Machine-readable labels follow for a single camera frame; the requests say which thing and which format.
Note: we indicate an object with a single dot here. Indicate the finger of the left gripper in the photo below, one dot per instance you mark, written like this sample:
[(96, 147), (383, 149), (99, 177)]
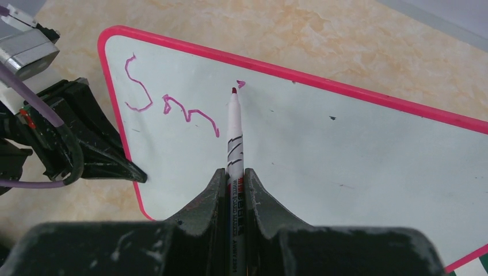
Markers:
[(103, 152)]

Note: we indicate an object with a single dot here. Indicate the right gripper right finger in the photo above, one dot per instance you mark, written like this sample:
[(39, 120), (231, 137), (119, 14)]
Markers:
[(268, 224)]

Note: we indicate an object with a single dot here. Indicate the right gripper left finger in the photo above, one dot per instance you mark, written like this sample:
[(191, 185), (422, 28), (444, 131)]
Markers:
[(197, 243)]

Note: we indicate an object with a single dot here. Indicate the pink framed whiteboard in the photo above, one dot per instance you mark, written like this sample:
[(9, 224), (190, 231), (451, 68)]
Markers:
[(331, 153)]

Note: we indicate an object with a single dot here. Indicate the magenta whiteboard marker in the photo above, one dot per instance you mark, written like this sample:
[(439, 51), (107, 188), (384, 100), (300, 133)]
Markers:
[(235, 177)]

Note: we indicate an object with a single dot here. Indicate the green white chessboard mat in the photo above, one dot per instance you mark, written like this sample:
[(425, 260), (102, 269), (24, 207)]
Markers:
[(476, 267)]

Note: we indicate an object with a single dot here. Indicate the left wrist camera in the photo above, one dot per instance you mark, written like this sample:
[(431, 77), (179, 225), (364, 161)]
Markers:
[(31, 50)]

